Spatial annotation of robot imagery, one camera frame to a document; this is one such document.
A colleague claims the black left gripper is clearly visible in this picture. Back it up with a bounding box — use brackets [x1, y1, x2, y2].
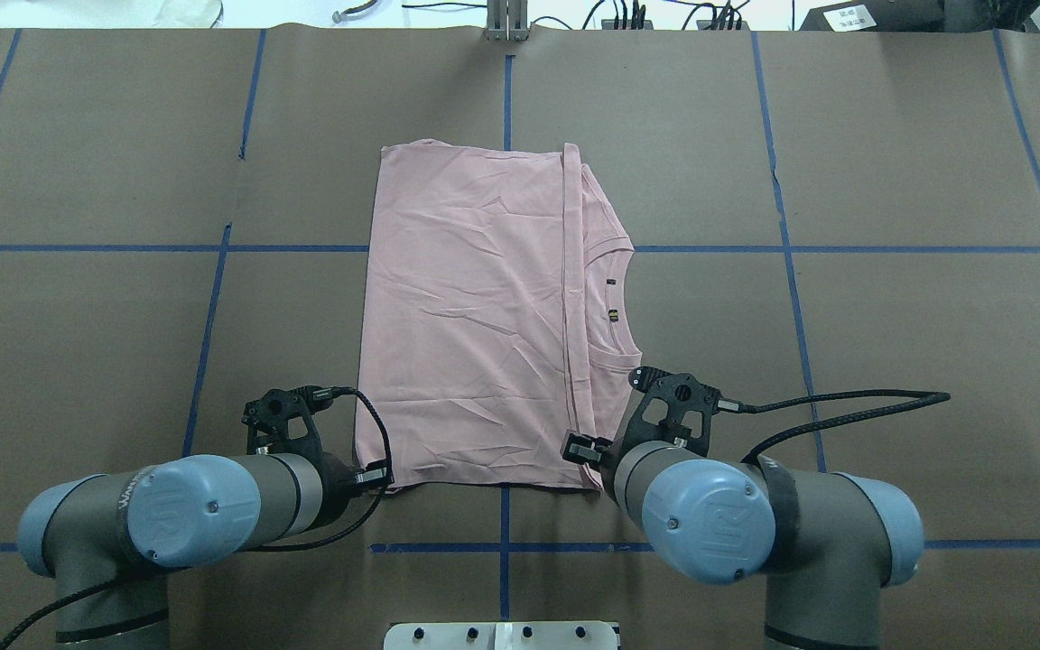
[317, 452, 394, 525]

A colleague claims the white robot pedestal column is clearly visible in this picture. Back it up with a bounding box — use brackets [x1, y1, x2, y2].
[383, 620, 622, 649]

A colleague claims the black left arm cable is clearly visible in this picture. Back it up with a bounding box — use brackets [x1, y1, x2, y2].
[0, 386, 395, 650]

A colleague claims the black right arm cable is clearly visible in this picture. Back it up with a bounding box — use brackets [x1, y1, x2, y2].
[719, 390, 952, 466]

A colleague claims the aluminium frame post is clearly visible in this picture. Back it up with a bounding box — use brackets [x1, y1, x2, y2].
[484, 0, 531, 42]

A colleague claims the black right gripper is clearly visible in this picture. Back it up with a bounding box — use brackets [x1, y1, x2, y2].
[561, 432, 633, 493]

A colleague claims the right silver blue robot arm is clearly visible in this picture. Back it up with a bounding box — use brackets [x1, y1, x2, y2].
[562, 431, 925, 649]

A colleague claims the pink Snoopy t-shirt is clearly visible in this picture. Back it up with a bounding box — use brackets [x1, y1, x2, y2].
[358, 140, 641, 491]

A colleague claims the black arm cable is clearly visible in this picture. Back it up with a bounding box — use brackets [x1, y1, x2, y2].
[719, 390, 952, 466]
[0, 386, 395, 650]

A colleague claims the black box with label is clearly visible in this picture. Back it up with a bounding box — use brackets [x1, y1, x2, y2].
[796, 1, 945, 33]

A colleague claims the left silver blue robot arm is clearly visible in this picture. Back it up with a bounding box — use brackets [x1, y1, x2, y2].
[0, 452, 393, 649]

